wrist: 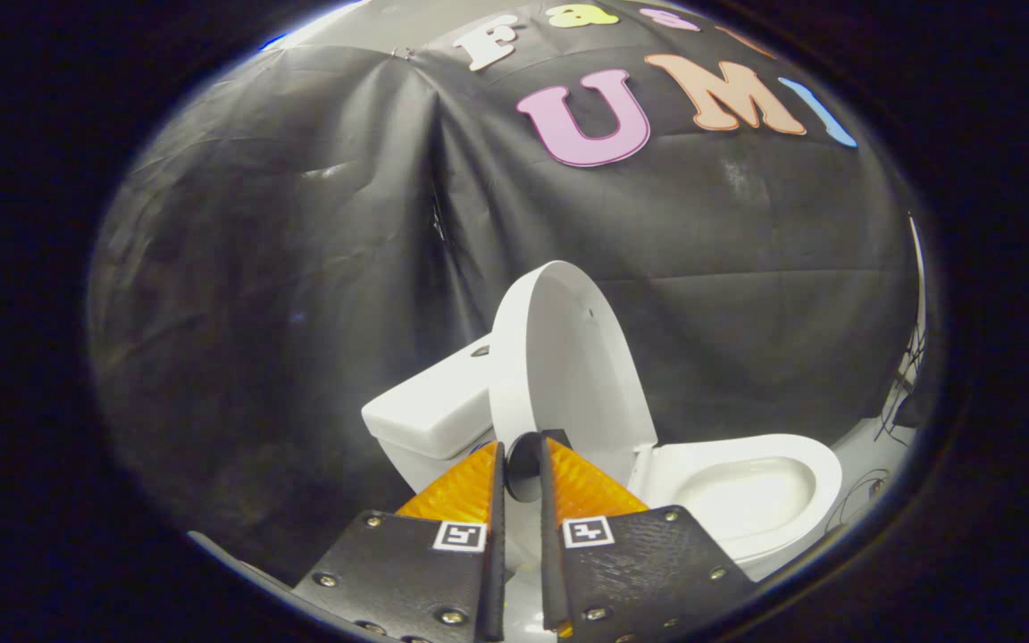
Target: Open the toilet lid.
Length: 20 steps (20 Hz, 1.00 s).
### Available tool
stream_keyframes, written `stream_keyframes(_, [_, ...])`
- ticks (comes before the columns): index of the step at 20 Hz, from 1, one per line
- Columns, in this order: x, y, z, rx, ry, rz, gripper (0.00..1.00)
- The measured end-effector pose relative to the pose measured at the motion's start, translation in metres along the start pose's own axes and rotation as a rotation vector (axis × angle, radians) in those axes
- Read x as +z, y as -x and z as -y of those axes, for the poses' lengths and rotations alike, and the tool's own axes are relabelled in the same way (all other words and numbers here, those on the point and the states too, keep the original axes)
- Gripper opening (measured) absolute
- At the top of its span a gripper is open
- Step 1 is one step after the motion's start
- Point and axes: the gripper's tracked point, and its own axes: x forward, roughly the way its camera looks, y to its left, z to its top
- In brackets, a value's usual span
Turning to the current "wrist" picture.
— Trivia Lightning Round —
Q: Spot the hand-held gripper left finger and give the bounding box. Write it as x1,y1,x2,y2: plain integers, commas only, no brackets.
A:
293,440,508,643

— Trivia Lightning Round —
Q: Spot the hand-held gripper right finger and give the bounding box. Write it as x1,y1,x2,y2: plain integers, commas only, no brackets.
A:
537,436,757,642

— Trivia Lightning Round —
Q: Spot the white toilet lid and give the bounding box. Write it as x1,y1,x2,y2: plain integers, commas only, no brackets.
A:
488,261,660,501

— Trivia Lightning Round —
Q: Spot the white toilet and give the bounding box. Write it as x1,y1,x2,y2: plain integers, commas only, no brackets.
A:
361,335,844,581

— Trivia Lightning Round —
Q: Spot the white toilet seat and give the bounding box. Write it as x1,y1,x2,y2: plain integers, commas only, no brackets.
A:
631,434,844,564

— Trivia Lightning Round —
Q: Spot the black backdrop cloth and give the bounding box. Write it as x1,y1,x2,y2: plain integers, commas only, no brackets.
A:
86,0,922,581

